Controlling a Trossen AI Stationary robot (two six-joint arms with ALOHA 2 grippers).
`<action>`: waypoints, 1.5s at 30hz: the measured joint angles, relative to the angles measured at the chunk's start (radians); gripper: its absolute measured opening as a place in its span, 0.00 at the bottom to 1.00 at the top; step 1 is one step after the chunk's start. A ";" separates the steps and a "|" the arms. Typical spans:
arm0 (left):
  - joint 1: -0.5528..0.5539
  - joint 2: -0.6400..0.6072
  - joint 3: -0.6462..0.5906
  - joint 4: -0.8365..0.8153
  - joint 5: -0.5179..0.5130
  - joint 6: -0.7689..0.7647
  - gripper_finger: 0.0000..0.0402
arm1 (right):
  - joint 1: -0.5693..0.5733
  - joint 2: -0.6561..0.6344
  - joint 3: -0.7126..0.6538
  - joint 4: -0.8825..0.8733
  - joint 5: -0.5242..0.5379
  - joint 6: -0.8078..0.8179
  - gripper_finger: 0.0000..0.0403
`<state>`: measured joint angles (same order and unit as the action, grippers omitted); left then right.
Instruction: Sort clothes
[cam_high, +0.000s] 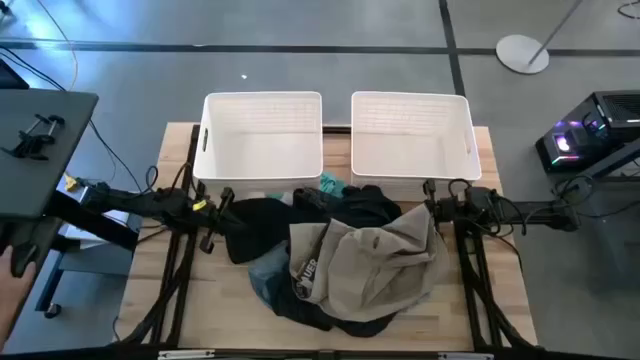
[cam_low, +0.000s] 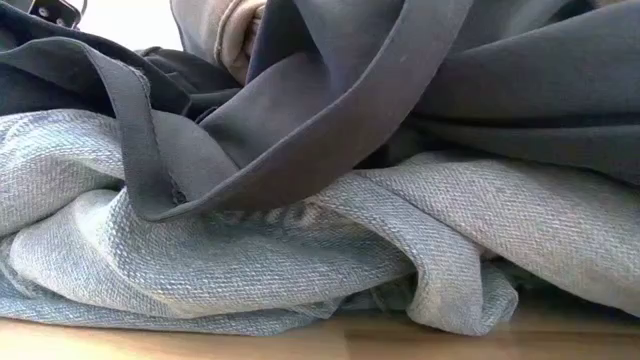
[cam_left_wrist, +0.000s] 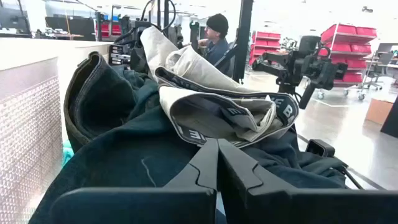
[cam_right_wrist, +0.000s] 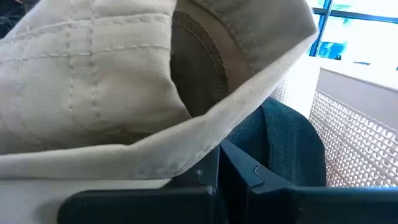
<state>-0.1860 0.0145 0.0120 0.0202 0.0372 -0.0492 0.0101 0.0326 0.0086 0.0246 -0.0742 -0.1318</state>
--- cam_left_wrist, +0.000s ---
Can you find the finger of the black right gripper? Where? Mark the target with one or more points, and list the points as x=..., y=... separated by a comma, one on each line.
x=307, y=96

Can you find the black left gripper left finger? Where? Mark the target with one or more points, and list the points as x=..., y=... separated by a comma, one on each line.
x=186, y=202

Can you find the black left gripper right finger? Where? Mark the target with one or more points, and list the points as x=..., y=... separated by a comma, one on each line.
x=255, y=202

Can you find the dark green sweatshirt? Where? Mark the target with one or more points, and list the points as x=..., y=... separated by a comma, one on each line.
x=124, y=155

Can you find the beige shorts black waistband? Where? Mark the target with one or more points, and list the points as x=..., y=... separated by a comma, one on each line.
x=199, y=118

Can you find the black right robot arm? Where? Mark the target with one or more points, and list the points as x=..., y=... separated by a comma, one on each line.
x=286, y=67

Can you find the rolling rack with red bins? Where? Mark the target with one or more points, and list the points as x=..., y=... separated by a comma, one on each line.
x=348, y=46
x=107, y=29
x=264, y=46

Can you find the grey office chair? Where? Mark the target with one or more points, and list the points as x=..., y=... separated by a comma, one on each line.
x=377, y=68

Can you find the brown cardboard box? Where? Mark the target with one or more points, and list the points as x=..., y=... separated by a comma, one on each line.
x=378, y=111

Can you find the black cabinet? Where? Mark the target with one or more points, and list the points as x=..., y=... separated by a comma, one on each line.
x=391, y=119

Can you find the person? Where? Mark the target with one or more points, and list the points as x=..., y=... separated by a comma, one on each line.
x=217, y=46

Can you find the teal garment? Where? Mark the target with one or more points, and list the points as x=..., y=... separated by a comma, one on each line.
x=67, y=152

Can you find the white plastic laundry basket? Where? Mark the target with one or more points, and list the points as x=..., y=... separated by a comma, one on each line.
x=31, y=140

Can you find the dark computer monitor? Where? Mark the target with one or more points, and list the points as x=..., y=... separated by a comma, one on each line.
x=14, y=21

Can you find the black aluminium table frame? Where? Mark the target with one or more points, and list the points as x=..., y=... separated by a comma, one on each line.
x=320, y=148

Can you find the black vertical frame post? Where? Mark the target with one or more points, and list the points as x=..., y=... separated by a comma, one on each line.
x=244, y=37

